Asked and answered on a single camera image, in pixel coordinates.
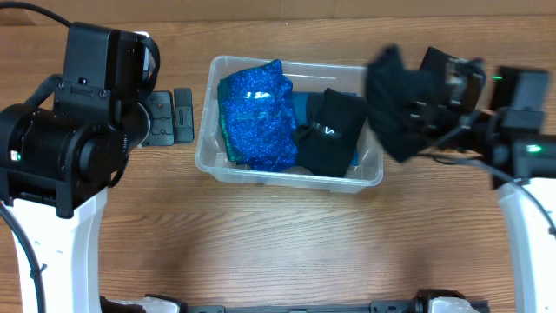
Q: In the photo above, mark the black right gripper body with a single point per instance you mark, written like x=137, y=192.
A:
x=439, y=93

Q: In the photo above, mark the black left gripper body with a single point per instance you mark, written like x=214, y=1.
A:
x=148, y=124

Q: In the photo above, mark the large black garment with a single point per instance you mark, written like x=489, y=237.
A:
x=458, y=81

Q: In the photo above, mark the small black garment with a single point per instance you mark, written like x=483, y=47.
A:
x=390, y=90

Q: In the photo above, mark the blue sequin fabric bundle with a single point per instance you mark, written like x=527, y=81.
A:
x=257, y=119

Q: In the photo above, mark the blue denim jeans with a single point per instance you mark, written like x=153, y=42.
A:
x=304, y=104

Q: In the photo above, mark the long black garment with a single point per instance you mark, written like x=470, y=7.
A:
x=332, y=132

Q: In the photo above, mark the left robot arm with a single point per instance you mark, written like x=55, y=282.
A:
x=61, y=152

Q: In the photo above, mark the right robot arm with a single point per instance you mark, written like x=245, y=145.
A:
x=509, y=145

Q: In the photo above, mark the clear plastic storage bin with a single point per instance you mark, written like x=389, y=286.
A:
x=337, y=151

